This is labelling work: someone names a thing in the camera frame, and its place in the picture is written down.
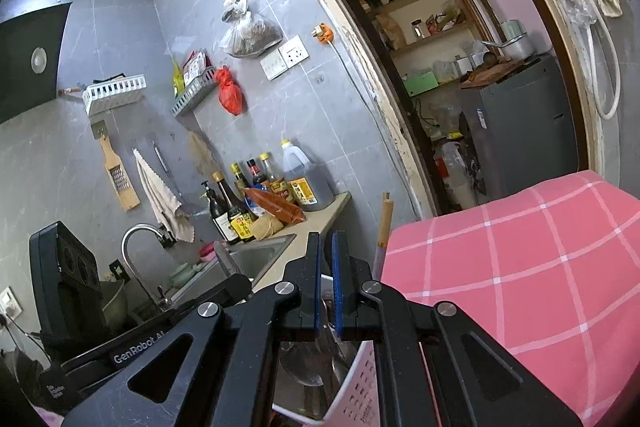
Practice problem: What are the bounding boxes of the white power cable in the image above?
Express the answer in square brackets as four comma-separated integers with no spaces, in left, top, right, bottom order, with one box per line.
[331,43,422,219]

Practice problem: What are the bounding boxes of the pink checked tablecloth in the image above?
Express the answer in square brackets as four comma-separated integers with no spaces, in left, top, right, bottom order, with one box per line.
[372,170,640,427]

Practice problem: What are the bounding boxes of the white wall socket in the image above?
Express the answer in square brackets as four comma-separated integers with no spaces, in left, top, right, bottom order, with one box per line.
[278,35,310,68]

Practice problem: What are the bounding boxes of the metal pot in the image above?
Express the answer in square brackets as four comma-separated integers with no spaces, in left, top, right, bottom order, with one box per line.
[481,31,537,61]

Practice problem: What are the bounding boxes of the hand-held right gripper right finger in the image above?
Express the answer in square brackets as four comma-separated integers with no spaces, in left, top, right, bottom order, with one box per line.
[330,230,584,427]

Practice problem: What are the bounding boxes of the snack packets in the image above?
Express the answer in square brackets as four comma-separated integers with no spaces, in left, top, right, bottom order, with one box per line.
[172,50,209,98]

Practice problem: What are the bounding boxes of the grey fridge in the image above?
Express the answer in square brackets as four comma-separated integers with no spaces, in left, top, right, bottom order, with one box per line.
[456,55,582,208]

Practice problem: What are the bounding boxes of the beige kitchen counter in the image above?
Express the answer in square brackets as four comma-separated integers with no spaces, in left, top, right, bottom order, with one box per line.
[250,191,352,293]

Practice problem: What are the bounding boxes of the dark capped sauce bottle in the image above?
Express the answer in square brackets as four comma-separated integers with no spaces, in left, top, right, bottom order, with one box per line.
[246,158,269,188]

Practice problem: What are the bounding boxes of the black pump bottle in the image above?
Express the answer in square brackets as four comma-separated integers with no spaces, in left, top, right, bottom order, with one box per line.
[201,180,232,244]

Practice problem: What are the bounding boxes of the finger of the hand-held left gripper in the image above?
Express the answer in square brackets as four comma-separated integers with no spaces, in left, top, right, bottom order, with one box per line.
[162,273,254,325]

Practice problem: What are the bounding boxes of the white wall switch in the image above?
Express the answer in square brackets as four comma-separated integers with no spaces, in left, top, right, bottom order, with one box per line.
[259,50,289,82]

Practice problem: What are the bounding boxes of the red plastic bag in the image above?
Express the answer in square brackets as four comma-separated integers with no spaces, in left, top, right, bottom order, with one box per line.
[213,65,244,117]

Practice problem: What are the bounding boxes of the large oil jug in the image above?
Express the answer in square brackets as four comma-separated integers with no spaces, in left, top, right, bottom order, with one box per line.
[279,139,335,212]

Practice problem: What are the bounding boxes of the dark sauce bottle large label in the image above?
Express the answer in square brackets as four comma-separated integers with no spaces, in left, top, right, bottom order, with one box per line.
[212,171,256,243]

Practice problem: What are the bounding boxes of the cream door frame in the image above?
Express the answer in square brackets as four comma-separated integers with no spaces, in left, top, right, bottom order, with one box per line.
[259,0,607,219]

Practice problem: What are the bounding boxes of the wooden grater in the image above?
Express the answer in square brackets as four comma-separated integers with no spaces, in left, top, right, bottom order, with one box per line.
[91,120,141,212]

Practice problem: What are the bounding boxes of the white perforated utensil holder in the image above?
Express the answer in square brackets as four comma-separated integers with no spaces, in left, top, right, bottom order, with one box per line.
[271,274,382,427]

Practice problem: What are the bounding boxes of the grey wall rack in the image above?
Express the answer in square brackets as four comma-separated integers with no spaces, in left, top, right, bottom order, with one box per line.
[169,65,217,118]

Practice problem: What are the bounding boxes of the orange plug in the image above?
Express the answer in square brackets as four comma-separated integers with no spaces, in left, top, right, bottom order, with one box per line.
[310,22,335,46]

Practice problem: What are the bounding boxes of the clear bag of dried goods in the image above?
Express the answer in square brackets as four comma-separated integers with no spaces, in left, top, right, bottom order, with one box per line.
[219,0,284,58]

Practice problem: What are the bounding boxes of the beige hanging towel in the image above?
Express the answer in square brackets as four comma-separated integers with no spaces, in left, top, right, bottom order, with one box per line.
[132,148,196,244]

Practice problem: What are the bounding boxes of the white wall basket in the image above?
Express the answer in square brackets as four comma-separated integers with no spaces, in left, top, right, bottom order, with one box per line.
[82,74,148,116]

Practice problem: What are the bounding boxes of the black range hood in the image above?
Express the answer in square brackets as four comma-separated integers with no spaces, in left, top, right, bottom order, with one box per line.
[0,0,74,126]

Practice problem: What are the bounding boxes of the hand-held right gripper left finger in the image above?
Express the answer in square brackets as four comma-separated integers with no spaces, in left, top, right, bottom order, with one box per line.
[60,231,324,427]

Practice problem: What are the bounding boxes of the green box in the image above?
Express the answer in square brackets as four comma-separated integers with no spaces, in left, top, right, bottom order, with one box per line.
[402,71,441,98]

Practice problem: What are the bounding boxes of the wooden shelf unit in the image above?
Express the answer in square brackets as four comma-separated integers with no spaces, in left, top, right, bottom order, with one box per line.
[344,0,502,108]

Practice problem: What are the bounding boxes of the bags on floor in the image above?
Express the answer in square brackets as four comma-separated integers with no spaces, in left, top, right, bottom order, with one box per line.
[431,141,489,214]

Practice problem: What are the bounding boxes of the wooden cutting board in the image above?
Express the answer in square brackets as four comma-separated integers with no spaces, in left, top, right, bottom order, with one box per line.
[459,59,542,90]

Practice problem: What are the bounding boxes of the orange snack packet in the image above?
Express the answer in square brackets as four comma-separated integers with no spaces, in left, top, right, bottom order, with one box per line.
[243,187,307,225]

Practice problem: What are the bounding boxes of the steel sink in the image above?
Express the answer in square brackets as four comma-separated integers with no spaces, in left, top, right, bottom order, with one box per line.
[169,234,298,304]

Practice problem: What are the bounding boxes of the steel faucet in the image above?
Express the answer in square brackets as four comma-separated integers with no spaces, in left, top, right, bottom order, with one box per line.
[121,223,174,309]

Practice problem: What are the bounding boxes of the yellow capped sauce bottle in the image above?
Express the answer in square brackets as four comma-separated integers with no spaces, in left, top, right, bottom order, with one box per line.
[258,151,287,204]
[229,162,250,201]

